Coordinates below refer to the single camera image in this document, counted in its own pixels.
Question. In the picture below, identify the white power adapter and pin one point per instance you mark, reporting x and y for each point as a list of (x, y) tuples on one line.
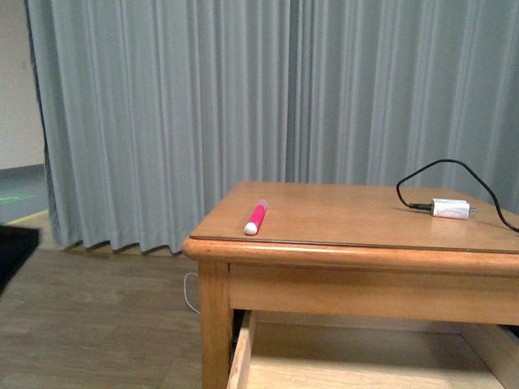
[(451, 208)]

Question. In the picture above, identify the wooden nightstand cabinet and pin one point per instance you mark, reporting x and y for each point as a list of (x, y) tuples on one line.
[(342, 249)]

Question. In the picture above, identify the grey curtain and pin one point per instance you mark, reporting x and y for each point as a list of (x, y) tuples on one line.
[(153, 110)]

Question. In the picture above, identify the black object at left edge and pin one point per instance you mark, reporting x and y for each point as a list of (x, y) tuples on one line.
[(17, 245)]

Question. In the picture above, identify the wooden top drawer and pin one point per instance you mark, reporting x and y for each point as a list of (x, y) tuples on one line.
[(285, 350)]

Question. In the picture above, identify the pink marker white caps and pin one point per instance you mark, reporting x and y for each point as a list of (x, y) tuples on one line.
[(252, 226)]

